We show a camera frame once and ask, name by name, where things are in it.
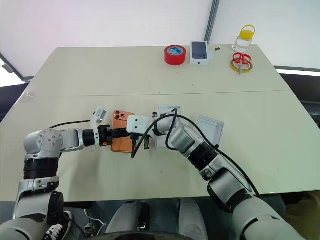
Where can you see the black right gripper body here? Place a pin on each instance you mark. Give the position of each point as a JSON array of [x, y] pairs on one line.
[[139, 136]]

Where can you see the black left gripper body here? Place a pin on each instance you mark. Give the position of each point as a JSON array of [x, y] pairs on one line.
[[103, 136]]

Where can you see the copper orange smartphone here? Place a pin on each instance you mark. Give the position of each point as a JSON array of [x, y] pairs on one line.
[[121, 120]]

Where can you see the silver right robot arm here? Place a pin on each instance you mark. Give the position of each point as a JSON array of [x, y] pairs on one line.
[[225, 180]]

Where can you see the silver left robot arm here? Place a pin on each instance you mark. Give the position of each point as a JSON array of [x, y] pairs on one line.
[[52, 142]]

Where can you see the white phone box base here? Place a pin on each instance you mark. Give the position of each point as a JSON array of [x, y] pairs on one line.
[[167, 110]]

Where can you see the white phone box lid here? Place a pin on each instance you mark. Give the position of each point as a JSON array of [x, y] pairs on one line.
[[211, 130]]

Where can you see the white box with phone print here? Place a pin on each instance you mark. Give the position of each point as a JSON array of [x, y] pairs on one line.
[[199, 53]]

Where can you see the clear jar with yellow lid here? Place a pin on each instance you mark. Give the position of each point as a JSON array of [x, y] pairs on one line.
[[243, 41]]

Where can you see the grey rounded shape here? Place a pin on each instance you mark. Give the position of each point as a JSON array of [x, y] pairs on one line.
[[191, 220], [126, 217]]

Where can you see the red tape roll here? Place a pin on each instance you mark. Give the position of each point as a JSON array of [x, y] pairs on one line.
[[175, 57]]

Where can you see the black sneaker with white laces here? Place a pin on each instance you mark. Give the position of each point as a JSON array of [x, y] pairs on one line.
[[58, 226]]

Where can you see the small black object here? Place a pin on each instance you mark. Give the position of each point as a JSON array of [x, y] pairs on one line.
[[217, 49]]

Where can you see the yellow tape roll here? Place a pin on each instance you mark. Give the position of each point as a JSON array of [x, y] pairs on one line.
[[233, 66]]

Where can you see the grey metal pole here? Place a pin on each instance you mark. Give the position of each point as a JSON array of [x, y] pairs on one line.
[[211, 22]]

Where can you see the yellow fabric object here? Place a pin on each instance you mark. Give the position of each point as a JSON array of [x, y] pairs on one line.
[[303, 215]]

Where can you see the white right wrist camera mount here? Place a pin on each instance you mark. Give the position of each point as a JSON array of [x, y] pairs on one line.
[[136, 124]]

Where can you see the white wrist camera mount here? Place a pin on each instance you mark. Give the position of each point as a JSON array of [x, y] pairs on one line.
[[98, 117], [136, 124]]

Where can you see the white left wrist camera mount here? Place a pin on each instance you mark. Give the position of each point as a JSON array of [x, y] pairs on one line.
[[98, 117]]

